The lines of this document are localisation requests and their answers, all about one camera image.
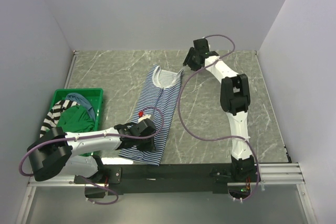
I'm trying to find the purple cable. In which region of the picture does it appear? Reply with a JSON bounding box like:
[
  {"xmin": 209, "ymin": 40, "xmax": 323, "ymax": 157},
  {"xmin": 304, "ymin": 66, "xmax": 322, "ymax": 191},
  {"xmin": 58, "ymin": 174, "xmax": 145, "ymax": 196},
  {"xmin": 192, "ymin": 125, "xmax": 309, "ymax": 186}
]
[
  {"xmin": 177, "ymin": 34, "xmax": 261, "ymax": 201},
  {"xmin": 18, "ymin": 106, "xmax": 165, "ymax": 206}
]

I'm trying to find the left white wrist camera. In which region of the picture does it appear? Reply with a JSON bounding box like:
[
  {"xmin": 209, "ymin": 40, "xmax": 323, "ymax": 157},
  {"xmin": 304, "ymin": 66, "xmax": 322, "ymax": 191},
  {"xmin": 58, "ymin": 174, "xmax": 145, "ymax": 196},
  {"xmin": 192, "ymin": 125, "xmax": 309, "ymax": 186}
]
[{"xmin": 138, "ymin": 111, "xmax": 153, "ymax": 123}]

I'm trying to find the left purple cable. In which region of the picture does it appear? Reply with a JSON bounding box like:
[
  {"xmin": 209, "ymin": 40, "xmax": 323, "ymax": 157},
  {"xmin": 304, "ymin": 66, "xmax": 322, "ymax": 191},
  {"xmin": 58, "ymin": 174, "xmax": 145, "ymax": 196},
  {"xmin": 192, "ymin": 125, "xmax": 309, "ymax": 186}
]
[{"xmin": 18, "ymin": 106, "xmax": 165, "ymax": 206}]

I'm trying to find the aluminium frame rail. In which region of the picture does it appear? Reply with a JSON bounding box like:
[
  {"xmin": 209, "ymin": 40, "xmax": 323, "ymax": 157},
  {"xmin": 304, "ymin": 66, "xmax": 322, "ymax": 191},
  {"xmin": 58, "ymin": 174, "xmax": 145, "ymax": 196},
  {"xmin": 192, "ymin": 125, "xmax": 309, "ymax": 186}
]
[{"xmin": 16, "ymin": 163, "xmax": 317, "ymax": 223}]

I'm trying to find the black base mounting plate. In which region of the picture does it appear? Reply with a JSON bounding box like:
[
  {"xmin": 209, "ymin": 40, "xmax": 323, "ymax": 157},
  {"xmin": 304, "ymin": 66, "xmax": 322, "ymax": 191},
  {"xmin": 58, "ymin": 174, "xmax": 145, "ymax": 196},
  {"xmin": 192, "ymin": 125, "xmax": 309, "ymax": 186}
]
[{"xmin": 73, "ymin": 163, "xmax": 260, "ymax": 196}]

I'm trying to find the black white striped garment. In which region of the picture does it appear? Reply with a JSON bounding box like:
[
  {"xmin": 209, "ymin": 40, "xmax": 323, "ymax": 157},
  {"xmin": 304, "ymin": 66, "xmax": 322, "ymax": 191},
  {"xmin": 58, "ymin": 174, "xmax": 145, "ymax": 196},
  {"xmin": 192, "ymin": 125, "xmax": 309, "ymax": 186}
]
[{"xmin": 39, "ymin": 100, "xmax": 78, "ymax": 137}]

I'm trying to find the green plastic basket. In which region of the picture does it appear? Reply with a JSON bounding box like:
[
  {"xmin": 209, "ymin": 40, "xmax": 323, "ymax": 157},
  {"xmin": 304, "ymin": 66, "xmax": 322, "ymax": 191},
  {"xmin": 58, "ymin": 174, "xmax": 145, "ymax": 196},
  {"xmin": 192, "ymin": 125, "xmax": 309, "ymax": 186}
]
[{"xmin": 35, "ymin": 87, "xmax": 105, "ymax": 156}]

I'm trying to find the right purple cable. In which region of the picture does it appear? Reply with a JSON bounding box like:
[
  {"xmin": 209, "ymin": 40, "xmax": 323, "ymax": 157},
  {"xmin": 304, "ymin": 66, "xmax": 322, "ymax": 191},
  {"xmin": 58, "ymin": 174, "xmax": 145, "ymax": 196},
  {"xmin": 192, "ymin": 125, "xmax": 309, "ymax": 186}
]
[{"xmin": 177, "ymin": 34, "xmax": 261, "ymax": 201}]

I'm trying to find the green garment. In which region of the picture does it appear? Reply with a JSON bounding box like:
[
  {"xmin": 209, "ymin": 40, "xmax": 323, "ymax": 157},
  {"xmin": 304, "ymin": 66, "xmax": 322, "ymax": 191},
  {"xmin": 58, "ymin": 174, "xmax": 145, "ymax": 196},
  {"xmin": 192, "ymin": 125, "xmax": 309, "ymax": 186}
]
[{"xmin": 57, "ymin": 105, "xmax": 95, "ymax": 133}]

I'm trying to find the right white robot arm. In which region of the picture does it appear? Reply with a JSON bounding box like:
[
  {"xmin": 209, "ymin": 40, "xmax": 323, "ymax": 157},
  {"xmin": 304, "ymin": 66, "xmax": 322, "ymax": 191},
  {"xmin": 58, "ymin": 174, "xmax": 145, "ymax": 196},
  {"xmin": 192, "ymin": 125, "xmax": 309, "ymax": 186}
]
[{"xmin": 183, "ymin": 38, "xmax": 256, "ymax": 182}]

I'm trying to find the grey blue garment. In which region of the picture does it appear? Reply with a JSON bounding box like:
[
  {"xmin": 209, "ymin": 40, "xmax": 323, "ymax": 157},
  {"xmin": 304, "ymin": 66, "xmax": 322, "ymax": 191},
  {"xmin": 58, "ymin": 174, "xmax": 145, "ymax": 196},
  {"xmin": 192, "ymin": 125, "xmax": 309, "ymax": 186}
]
[{"xmin": 66, "ymin": 92, "xmax": 96, "ymax": 121}]

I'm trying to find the blue white striped tank top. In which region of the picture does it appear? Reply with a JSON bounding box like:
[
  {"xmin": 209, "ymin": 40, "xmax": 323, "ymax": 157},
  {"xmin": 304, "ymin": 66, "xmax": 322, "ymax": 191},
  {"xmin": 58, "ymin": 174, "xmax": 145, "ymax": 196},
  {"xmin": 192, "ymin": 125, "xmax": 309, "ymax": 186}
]
[{"xmin": 119, "ymin": 65, "xmax": 184, "ymax": 166}]

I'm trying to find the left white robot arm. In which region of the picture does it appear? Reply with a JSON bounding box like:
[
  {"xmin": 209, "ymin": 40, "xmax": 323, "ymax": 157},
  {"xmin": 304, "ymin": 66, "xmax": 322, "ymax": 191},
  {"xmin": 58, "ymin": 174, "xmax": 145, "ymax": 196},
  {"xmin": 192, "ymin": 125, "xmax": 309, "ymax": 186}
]
[{"xmin": 27, "ymin": 118, "xmax": 156, "ymax": 183}]

